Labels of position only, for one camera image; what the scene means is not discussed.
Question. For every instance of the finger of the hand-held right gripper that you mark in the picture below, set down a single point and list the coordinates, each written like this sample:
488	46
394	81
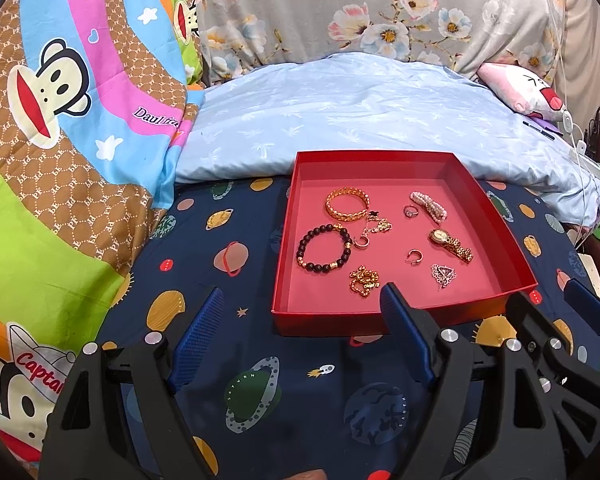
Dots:
584	302
534	330

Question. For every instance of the red cardboard box tray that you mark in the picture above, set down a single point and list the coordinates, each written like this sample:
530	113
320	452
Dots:
389	175

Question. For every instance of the beige curtain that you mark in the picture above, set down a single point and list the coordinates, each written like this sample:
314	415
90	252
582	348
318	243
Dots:
589	35

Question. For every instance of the purple notebook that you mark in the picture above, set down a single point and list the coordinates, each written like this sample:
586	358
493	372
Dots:
547	125

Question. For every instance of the cartoon monkey blanket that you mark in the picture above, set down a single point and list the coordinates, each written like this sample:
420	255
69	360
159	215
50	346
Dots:
55	185

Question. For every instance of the pink plush pillow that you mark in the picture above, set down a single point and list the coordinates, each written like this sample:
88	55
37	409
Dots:
514	85

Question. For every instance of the navy planet print bedsheet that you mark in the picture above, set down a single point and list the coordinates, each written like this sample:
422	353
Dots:
205	260

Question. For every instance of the gold wristwatch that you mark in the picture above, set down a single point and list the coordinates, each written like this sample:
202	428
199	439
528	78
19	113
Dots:
439	236

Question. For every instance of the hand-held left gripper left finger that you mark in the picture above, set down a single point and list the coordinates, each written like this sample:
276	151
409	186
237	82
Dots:
195	340

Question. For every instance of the person's left hand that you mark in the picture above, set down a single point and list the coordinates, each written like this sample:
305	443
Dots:
309	475

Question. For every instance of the light blue pillow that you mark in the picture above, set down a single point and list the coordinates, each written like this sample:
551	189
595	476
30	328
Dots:
355	110

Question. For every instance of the grey floral sheet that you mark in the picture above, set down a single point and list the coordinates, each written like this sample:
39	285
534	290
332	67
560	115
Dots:
305	10

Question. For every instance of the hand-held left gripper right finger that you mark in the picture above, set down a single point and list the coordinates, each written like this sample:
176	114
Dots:
404	330

